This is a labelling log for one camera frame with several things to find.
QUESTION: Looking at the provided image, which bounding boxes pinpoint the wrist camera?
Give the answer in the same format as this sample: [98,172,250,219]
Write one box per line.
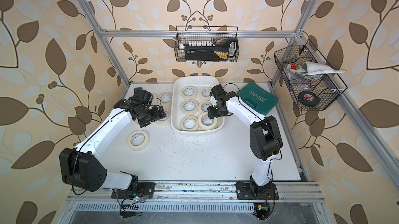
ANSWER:
[133,87,153,105]
[211,84,227,100]

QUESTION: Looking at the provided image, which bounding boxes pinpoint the white plastic storage box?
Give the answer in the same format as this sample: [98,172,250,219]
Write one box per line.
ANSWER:
[171,76,224,135]

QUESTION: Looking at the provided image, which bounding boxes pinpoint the cream masking tape roll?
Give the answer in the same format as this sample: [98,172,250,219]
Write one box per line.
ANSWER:
[127,130,150,151]
[181,100,198,116]
[181,86,197,99]
[155,109,171,126]
[158,92,172,106]
[181,116,199,131]
[198,113,218,131]
[198,87,212,100]
[198,100,212,114]

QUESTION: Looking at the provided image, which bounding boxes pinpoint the black wire basket right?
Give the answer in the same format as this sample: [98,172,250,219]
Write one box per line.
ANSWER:
[274,40,348,111]

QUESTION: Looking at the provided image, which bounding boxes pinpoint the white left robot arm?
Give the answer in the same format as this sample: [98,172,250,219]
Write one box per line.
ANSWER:
[59,98,166,192]

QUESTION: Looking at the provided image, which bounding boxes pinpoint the green tool case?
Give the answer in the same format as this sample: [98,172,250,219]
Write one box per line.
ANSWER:
[238,82,278,116]

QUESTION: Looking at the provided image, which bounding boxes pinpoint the black wire basket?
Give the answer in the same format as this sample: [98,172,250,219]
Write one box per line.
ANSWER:
[174,25,240,62]
[274,40,348,111]

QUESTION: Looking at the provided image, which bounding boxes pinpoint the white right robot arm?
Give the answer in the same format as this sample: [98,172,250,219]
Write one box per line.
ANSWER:
[207,85,283,194]

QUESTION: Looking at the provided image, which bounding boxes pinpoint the black wire basket rear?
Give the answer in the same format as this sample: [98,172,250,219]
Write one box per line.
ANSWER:
[174,25,240,62]

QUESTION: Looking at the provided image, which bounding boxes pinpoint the black round disc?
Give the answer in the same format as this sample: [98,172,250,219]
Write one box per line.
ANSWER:
[298,91,320,108]

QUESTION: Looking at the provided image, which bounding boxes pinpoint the grey cloth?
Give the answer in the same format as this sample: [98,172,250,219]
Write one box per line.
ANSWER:
[295,61,345,76]

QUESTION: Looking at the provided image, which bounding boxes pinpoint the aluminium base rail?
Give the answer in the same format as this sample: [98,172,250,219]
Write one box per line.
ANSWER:
[66,180,325,203]

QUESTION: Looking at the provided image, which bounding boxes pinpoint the black yellow box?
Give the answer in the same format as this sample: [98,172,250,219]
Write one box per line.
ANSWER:
[184,46,229,62]

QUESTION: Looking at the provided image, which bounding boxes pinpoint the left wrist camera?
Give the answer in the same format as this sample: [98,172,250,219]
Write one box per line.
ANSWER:
[133,87,153,105]

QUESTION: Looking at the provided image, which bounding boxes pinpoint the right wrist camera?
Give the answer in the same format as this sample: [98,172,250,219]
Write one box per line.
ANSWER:
[211,84,227,100]

